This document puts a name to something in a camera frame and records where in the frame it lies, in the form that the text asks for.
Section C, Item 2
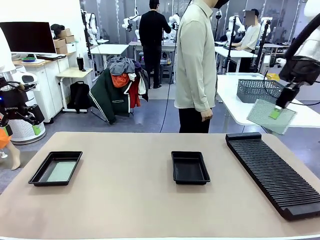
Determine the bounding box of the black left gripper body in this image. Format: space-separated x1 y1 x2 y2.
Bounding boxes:
0 84 26 121

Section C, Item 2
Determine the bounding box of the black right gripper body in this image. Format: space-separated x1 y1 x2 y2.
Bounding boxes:
278 56 320 86

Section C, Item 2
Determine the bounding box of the mesh patterned green circuit board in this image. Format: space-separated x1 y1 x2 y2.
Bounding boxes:
246 98 298 135

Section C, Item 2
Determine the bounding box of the black ESD tray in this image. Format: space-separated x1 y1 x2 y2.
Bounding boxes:
27 150 84 187
170 150 211 186

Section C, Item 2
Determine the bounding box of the plain green circuit board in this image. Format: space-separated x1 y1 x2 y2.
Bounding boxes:
46 160 78 183

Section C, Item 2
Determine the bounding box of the person's right forearm beige sleeve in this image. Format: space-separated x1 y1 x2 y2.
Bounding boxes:
193 74 217 112

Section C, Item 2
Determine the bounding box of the black slotted ESD rack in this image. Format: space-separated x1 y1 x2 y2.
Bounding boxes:
225 131 320 221

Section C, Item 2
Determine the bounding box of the person's right hand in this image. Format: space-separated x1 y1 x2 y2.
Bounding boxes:
200 107 214 123

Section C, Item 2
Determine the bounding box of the mannequin in orange garment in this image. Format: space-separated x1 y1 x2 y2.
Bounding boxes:
0 126 21 171

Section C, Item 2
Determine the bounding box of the white cylindrical air purifier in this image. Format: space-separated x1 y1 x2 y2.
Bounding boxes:
9 83 47 145

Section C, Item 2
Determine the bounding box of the grey plastic basket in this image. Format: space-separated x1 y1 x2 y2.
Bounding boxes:
236 78 287 105

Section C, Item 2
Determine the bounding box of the white cabinet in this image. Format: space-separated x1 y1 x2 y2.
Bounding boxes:
12 53 64 124

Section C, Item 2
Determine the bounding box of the black tripod stand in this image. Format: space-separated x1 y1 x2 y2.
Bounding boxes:
253 19 273 74
221 16 238 74

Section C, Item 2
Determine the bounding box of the black backpack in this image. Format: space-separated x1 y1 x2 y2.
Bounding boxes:
69 80 91 114

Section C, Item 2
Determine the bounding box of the seated person white shirt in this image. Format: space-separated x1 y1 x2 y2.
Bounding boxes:
231 8 262 73

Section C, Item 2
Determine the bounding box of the black computer monitor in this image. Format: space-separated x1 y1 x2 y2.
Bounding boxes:
0 21 57 58

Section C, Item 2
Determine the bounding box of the small light wood desk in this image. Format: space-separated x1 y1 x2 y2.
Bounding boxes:
55 66 95 113

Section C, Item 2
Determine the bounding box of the white background table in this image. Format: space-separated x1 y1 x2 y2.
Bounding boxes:
128 40 179 76
214 45 258 74
89 44 130 76

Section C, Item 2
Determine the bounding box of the dark green jacket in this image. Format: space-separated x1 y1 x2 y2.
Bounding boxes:
88 67 132 125

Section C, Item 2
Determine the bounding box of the dark tumbler cup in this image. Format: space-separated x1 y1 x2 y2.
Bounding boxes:
76 56 86 72

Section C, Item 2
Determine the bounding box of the black cap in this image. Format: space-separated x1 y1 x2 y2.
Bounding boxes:
50 23 66 33

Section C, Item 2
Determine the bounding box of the person in beige shirt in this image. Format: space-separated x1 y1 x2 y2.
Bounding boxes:
173 0 231 134

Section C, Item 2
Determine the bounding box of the orange garment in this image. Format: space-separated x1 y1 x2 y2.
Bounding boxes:
110 71 131 88

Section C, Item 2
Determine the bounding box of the red garment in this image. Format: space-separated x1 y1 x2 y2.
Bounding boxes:
128 77 141 109

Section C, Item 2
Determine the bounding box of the grey garment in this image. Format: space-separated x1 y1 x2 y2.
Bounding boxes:
107 56 141 76

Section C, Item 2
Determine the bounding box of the white garment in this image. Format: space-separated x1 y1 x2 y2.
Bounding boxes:
126 69 147 96

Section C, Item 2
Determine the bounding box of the grey step stool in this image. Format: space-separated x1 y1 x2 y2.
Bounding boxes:
159 63 174 81

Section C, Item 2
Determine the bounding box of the person in black clothes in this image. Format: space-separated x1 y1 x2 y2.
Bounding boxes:
138 0 172 90

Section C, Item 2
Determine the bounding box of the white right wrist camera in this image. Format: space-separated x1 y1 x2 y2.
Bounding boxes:
274 57 288 68

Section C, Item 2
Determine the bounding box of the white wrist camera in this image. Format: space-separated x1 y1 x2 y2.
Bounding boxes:
274 57 288 68
15 71 39 85

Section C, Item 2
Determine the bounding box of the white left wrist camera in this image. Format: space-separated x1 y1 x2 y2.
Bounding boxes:
15 71 39 85

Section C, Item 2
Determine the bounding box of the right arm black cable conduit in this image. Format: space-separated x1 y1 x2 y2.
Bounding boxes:
284 14 320 61

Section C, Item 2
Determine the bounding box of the thin black hanging cable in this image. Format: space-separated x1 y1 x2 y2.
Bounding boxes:
159 0 194 134

